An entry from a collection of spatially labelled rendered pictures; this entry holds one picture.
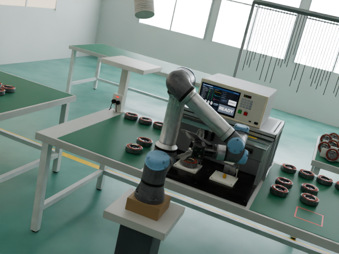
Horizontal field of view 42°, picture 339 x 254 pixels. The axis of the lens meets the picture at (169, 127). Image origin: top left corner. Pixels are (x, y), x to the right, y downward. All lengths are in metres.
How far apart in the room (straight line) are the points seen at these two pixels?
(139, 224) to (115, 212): 0.14
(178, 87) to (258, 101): 0.86
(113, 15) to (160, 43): 1.28
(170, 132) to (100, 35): 8.26
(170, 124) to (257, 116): 0.76
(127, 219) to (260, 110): 1.11
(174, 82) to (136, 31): 7.93
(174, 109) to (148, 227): 0.57
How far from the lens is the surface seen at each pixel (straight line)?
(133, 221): 2.11
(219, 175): 2.77
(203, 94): 2.81
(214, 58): 9.29
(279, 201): 2.75
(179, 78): 2.00
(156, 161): 2.08
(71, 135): 2.99
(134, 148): 2.85
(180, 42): 9.50
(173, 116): 2.15
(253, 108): 2.74
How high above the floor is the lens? 1.80
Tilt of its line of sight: 17 degrees down
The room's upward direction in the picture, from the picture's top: 13 degrees clockwise
